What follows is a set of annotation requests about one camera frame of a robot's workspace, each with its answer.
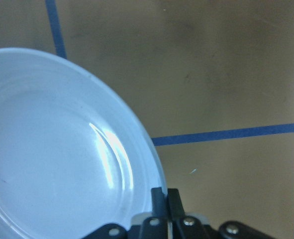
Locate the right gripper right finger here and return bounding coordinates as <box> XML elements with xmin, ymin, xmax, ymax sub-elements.
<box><xmin>167</xmin><ymin>188</ymin><xmax>272</xmax><ymax>239</ymax></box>

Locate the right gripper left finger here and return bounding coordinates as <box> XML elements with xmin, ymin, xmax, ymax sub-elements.
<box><xmin>84</xmin><ymin>187</ymin><xmax>169</xmax><ymax>239</ymax></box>

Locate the blue plate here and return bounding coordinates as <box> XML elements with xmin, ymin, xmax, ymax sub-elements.
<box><xmin>0</xmin><ymin>48</ymin><xmax>167</xmax><ymax>239</ymax></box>

